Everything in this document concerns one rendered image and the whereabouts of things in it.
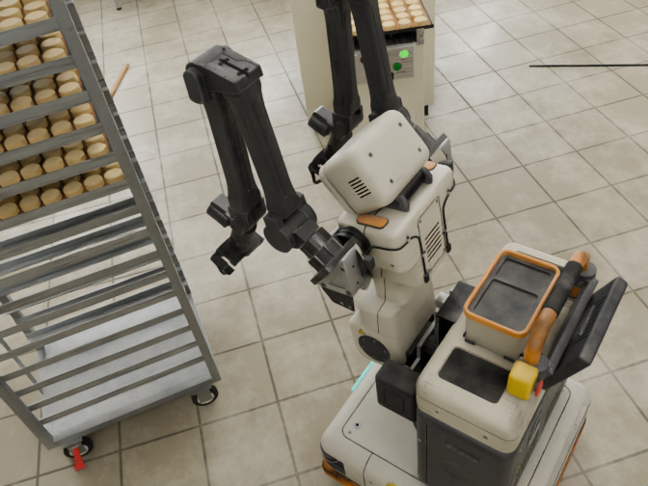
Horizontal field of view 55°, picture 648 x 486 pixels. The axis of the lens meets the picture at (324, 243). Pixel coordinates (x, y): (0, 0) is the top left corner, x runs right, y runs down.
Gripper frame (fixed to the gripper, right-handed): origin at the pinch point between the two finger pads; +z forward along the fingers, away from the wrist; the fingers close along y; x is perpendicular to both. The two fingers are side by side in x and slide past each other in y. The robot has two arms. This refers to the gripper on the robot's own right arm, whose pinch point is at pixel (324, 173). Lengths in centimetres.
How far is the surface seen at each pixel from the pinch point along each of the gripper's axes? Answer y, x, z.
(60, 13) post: 47, -53, -47
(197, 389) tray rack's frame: 52, 6, 81
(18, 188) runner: 67, -51, -5
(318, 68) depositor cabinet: -117, -62, 81
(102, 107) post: 47, -43, -27
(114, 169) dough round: 44, -42, 0
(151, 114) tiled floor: -85, -146, 168
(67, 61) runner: 48, -52, -35
